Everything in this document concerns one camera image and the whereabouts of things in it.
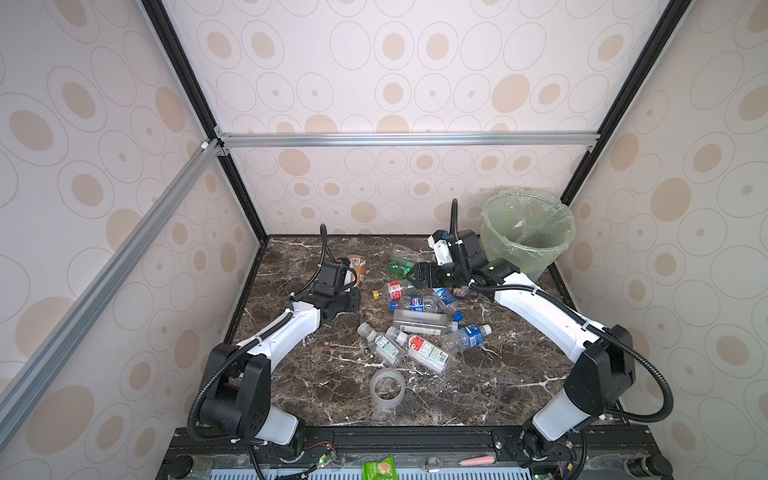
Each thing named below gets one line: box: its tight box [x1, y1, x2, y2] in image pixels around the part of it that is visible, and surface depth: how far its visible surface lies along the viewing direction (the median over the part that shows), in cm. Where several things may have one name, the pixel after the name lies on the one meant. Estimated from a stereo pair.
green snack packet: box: [362, 455, 398, 480], surface depth 70 cm
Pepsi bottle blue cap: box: [390, 295, 446, 312], surface depth 98 cm
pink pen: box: [458, 456, 495, 466], surface depth 72 cm
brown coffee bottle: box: [344, 254, 367, 288], surface depth 89 cm
